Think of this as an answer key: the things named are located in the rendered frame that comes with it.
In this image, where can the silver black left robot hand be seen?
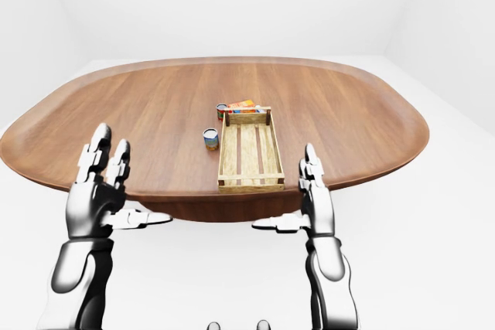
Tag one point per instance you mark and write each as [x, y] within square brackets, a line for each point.
[87, 206]

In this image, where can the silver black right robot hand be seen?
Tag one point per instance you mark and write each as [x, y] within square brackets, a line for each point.
[319, 206]

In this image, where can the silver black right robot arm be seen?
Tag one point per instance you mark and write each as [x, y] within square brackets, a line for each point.
[332, 283]

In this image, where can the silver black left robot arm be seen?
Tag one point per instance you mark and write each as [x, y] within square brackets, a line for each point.
[73, 283]

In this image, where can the wooden slat tray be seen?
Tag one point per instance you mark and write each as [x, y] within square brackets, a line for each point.
[250, 152]

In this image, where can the blue orange soup tin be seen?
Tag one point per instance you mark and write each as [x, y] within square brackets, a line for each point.
[210, 139]

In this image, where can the orange printed food box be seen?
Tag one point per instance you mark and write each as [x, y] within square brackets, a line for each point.
[243, 106]

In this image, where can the small dark rounded shape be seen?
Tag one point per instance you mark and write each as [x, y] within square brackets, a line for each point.
[263, 325]
[213, 326]

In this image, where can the red green tin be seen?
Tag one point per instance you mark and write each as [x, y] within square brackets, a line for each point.
[220, 112]

